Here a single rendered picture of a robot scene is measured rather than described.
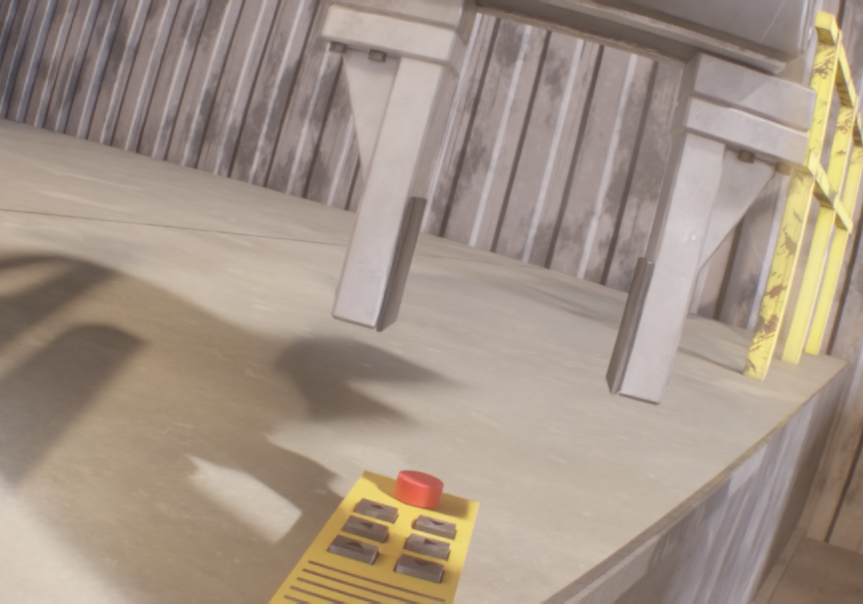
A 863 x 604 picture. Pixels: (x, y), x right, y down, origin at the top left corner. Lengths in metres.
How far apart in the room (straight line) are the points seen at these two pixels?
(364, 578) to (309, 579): 0.03
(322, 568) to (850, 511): 3.49
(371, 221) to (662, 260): 0.15
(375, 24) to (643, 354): 0.22
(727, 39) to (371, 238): 0.21
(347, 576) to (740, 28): 0.32
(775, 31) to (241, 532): 0.42
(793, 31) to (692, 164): 0.09
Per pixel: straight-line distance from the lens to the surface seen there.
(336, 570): 0.47
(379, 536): 0.52
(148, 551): 0.54
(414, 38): 0.51
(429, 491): 0.59
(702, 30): 0.48
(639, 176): 3.99
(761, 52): 0.49
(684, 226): 0.51
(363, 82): 0.53
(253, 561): 0.57
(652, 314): 0.51
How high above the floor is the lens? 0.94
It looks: 6 degrees down
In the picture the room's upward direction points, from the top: 15 degrees clockwise
